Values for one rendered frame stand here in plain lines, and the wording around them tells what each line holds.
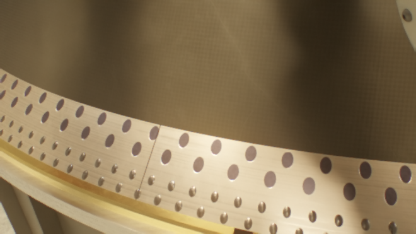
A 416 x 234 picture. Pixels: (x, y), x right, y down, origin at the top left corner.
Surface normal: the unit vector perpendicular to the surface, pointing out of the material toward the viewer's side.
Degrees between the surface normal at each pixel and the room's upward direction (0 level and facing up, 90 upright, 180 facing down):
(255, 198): 43
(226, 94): 62
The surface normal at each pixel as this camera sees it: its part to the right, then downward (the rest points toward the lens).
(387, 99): -0.14, 0.05
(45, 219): 0.84, 0.28
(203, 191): -0.21, -0.29
